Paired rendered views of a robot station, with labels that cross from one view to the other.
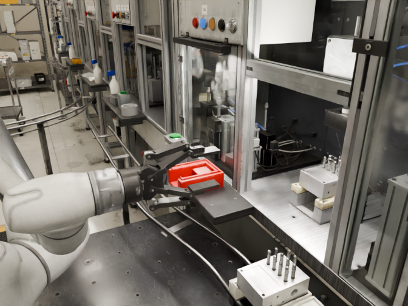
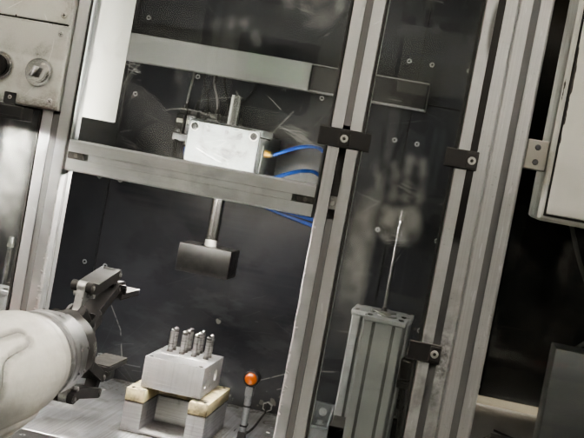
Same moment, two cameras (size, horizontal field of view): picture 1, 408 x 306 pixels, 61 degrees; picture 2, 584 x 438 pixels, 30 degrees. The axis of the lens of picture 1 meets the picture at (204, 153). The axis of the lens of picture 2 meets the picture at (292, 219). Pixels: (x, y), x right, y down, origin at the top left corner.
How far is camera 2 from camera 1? 98 cm
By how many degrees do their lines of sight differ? 56
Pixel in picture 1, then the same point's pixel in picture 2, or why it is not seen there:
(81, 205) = (66, 366)
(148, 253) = not seen: outside the picture
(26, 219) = (23, 386)
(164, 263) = not seen: outside the picture
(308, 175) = (165, 361)
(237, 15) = (53, 55)
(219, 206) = not seen: outside the picture
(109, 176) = (69, 319)
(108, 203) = (78, 368)
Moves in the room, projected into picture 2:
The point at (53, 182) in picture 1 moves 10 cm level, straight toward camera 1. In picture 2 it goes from (26, 320) to (129, 342)
